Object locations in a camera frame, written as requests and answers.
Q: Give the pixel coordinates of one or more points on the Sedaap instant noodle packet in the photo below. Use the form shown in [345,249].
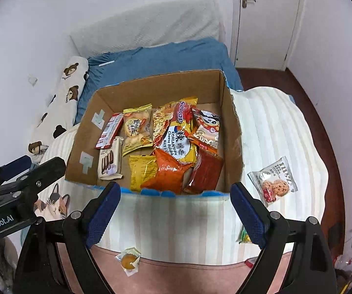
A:
[172,124]

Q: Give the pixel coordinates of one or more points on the panda snack packet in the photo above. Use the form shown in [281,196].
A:
[206,130]

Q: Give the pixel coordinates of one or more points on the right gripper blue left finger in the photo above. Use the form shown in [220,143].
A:
[99,211]

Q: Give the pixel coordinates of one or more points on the yellow egg biscuit packet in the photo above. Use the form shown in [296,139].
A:
[137,129]

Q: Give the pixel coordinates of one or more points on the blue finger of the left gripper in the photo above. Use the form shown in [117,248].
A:
[14,168]
[44,171]

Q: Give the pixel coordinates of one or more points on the dark red snack packet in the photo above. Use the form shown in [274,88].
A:
[205,174]

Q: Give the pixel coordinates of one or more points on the orange snack packet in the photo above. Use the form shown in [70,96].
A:
[170,173]

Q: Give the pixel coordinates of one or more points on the red white sausage packet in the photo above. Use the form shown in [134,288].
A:
[110,131]

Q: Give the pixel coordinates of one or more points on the braised egg packet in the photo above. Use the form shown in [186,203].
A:
[129,260]

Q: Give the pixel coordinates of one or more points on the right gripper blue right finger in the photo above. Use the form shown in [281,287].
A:
[252,214]

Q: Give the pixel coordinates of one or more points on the blue milk cardboard box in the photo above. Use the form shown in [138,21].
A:
[209,86]

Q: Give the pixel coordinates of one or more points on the blue bed sheet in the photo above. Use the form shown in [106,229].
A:
[113,68]

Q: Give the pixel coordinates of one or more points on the striped pink cat blanket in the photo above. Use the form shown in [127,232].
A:
[188,243]

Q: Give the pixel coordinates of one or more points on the white cookie packet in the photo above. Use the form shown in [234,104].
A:
[274,181]

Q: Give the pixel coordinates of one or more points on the white wall socket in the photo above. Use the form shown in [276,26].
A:
[32,80]

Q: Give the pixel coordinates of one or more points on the Franzzi cookie packet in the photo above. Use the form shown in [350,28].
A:
[110,161]

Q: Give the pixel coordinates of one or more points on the white door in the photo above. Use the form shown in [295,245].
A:
[264,33]

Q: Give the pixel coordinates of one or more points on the yellow snack packet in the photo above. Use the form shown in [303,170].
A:
[142,168]

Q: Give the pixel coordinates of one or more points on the small red snack packet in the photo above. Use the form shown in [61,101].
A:
[251,262]

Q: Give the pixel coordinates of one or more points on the bear print pillow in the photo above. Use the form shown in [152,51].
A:
[61,111]

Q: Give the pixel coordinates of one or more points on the grey padded headboard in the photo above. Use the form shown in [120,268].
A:
[151,25]

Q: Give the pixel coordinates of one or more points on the green gummy candy packet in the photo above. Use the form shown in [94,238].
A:
[243,237]

